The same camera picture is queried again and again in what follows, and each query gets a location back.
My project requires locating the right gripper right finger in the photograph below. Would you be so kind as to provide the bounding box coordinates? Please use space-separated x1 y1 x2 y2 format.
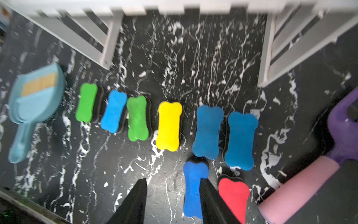
199 178 240 224

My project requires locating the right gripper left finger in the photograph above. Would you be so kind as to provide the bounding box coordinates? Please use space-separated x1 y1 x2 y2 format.
107 178 147 224

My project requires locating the red eraser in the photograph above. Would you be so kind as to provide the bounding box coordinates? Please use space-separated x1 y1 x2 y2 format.
217 174 250 224

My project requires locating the blue eraser bottom shelf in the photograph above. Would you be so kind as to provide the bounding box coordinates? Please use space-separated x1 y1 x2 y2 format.
183 161 209 219

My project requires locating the green eraser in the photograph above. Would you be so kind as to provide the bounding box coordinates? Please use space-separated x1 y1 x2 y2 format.
126 95 153 142
76 83 104 123

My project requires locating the yellow eraser top shelf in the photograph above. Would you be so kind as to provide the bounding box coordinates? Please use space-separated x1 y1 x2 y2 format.
156 101 183 152

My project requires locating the white wooden two-tier shelf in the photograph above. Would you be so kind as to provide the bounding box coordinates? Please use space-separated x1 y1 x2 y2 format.
0 0 358 88

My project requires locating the purple toy rake pink handle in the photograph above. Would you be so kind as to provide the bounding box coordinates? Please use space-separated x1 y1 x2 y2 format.
258 89 358 224

